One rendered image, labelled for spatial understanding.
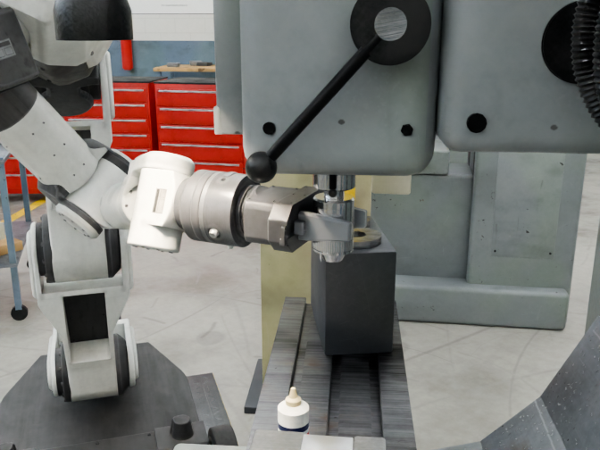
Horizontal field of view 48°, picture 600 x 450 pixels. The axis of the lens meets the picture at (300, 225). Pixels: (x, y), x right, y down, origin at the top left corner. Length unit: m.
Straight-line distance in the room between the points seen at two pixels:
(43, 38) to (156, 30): 9.10
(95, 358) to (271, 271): 1.20
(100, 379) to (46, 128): 0.75
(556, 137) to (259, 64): 0.28
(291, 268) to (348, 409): 1.63
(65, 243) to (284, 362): 0.50
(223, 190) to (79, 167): 0.34
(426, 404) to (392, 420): 1.81
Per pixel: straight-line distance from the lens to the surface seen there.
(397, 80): 0.65
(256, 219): 0.76
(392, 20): 0.61
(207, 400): 2.06
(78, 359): 1.59
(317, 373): 1.14
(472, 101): 0.64
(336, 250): 0.76
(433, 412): 2.79
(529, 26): 0.64
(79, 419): 1.73
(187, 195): 0.81
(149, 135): 5.65
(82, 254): 1.41
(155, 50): 10.14
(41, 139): 1.04
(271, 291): 2.68
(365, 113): 0.65
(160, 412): 1.71
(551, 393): 1.06
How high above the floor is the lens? 1.46
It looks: 17 degrees down
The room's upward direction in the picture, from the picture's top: straight up
